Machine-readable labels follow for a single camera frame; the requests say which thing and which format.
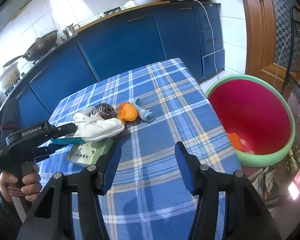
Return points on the light blue plastic handle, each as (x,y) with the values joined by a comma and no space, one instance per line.
(145,114)

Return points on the red green-rimmed basin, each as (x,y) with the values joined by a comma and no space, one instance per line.
(258,114)

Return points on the black wire rack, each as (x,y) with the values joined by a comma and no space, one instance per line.
(292,74)

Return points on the wooden door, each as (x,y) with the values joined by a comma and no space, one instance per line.
(268,33)

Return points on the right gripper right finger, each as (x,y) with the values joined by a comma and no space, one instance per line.
(189,167)

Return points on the white lidded pot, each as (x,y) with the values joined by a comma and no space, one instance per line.
(9,77)

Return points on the orange plastic bag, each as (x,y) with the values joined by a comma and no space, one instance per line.
(235,141)

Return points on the black wok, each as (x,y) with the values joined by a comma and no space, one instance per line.
(38,49)

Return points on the small orange bag ball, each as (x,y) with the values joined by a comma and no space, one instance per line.
(127,112)

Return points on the green cardboard box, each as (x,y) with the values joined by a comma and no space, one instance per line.
(89,153)

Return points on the blue kitchen cabinet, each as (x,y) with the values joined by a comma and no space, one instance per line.
(112,49)

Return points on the blue plaid tablecloth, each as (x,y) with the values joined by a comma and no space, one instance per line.
(148,198)

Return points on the steel wool scourer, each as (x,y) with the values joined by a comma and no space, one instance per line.
(105,111)

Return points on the steel kettle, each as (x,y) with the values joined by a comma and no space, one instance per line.
(71,31)

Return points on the white cloth glove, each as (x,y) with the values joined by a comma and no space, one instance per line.
(96,128)

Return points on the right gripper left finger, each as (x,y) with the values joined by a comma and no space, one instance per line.
(107,165)

